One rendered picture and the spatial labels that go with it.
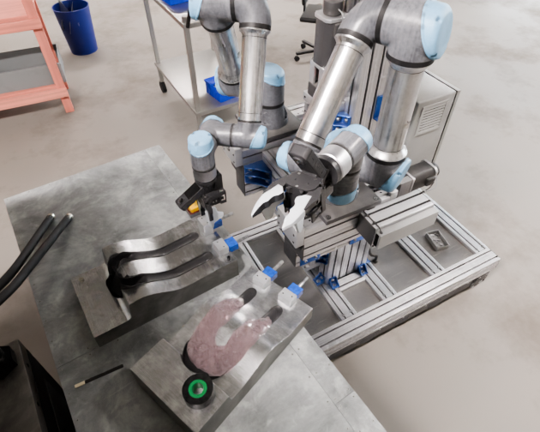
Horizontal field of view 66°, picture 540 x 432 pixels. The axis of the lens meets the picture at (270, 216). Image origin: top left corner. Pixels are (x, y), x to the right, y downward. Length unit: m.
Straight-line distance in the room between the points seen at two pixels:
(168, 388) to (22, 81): 3.30
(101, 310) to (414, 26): 1.18
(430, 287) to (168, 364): 1.48
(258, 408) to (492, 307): 1.71
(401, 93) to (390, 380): 1.50
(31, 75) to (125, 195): 2.37
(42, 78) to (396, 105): 3.37
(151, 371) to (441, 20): 1.11
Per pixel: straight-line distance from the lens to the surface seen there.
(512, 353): 2.55
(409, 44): 1.06
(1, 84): 4.14
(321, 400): 1.30
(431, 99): 1.66
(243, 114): 1.32
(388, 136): 1.20
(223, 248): 1.43
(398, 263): 2.38
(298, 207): 0.77
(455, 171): 3.44
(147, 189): 1.88
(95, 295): 1.49
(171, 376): 1.22
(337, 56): 1.09
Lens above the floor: 2.01
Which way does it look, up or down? 46 degrees down
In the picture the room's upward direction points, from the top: straight up
